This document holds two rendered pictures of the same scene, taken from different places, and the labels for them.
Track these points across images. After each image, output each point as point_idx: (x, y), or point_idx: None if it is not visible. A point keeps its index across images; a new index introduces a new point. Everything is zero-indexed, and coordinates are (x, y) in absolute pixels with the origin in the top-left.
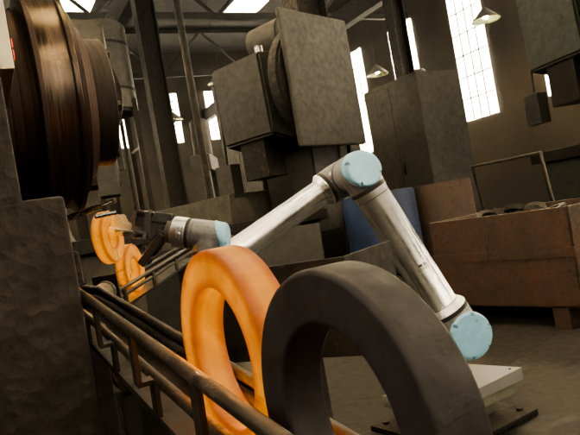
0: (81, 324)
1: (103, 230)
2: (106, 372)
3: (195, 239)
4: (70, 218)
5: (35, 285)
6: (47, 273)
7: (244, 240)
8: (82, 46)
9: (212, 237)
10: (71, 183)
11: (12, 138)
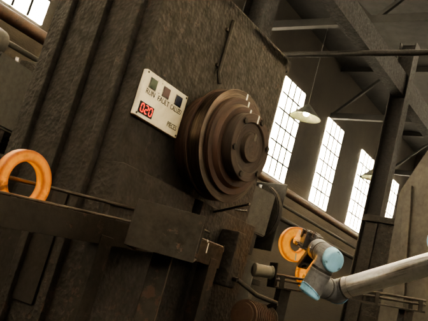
0: (106, 212)
1: (286, 235)
2: (200, 290)
3: (315, 254)
4: (228, 207)
5: (102, 192)
6: (106, 189)
7: (363, 274)
8: (226, 114)
9: (321, 255)
10: (198, 179)
11: (178, 151)
